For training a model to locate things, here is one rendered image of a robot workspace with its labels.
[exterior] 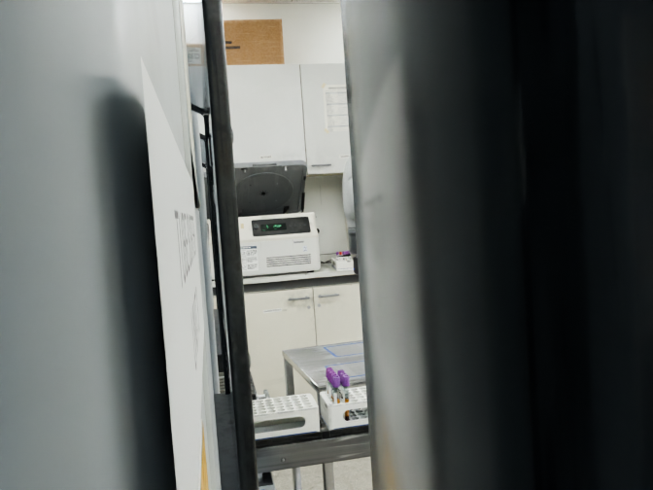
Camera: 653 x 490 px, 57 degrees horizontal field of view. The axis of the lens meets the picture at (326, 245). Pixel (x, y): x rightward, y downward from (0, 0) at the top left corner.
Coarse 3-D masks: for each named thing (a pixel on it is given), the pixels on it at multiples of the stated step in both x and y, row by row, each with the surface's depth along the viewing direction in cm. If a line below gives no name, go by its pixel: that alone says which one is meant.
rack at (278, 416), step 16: (256, 400) 127; (272, 400) 126; (288, 400) 126; (304, 400) 125; (256, 416) 117; (272, 416) 118; (288, 416) 118; (304, 416) 119; (256, 432) 124; (272, 432) 118; (288, 432) 118; (304, 432) 119
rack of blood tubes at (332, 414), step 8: (352, 392) 128; (360, 392) 127; (320, 400) 128; (328, 400) 123; (352, 400) 123; (360, 400) 123; (328, 408) 120; (336, 408) 120; (344, 408) 120; (352, 408) 120; (360, 408) 128; (328, 416) 120; (336, 416) 120; (352, 416) 125; (360, 416) 123; (328, 424) 120; (336, 424) 120; (344, 424) 120; (352, 424) 121; (360, 424) 121
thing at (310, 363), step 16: (288, 352) 189; (304, 352) 187; (320, 352) 186; (336, 352) 184; (352, 352) 183; (288, 368) 190; (304, 368) 167; (320, 368) 166; (336, 368) 165; (352, 368) 164; (288, 384) 191; (320, 384) 151; (352, 384) 152
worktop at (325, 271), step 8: (288, 272) 370; (296, 272) 366; (304, 272) 362; (312, 272) 359; (320, 272) 356; (328, 272) 356; (336, 272) 357; (344, 272) 358; (352, 272) 359; (248, 280) 347; (256, 280) 348; (264, 280) 349; (272, 280) 350; (280, 280) 350
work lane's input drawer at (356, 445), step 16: (320, 416) 128; (320, 432) 119; (336, 432) 119; (352, 432) 120; (368, 432) 120; (256, 448) 116; (272, 448) 116; (288, 448) 117; (304, 448) 117; (320, 448) 118; (336, 448) 118; (352, 448) 119; (368, 448) 120; (272, 464) 116; (288, 464) 117; (304, 464) 117
